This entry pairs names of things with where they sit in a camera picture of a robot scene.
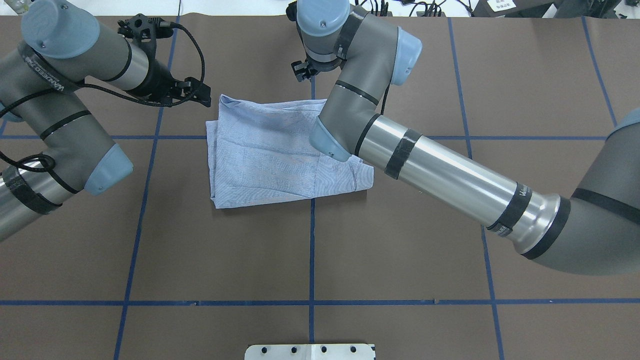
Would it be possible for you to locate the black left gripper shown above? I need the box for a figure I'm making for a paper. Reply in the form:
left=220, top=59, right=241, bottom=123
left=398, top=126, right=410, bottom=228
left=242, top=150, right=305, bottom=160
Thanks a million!
left=142, top=60, right=211, bottom=108

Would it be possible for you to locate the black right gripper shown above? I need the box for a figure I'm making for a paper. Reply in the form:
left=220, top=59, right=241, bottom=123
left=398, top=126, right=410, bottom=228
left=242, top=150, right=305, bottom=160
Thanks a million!
left=291, top=57, right=330, bottom=82

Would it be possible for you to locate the light blue striped shirt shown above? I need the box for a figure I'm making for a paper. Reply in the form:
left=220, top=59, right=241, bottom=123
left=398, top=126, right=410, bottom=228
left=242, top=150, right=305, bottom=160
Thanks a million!
left=205, top=94, right=375, bottom=210

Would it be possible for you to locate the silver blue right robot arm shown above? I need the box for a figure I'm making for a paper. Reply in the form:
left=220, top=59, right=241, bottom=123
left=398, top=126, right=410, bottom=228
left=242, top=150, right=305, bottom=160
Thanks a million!
left=286, top=0, right=640, bottom=276

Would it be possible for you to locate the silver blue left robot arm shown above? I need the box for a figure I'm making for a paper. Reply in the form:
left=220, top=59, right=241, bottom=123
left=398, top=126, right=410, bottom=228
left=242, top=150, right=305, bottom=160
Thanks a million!
left=0, top=0, right=211, bottom=240

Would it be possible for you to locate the clear grey water bottle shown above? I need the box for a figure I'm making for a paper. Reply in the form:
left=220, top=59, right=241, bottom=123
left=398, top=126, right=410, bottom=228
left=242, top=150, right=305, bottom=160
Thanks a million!
left=1, top=0, right=33, bottom=16

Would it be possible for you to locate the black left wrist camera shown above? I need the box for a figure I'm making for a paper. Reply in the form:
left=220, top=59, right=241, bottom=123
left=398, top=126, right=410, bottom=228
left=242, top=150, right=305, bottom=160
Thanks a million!
left=118, top=13, right=174, bottom=46

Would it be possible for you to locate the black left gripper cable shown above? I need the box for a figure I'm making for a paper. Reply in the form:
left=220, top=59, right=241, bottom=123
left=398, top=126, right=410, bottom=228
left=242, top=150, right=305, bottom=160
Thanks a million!
left=0, top=22, right=207, bottom=173

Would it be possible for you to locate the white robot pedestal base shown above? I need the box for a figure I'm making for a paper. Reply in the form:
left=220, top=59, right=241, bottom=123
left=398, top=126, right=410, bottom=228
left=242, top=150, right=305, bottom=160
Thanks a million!
left=244, top=342, right=377, bottom=360

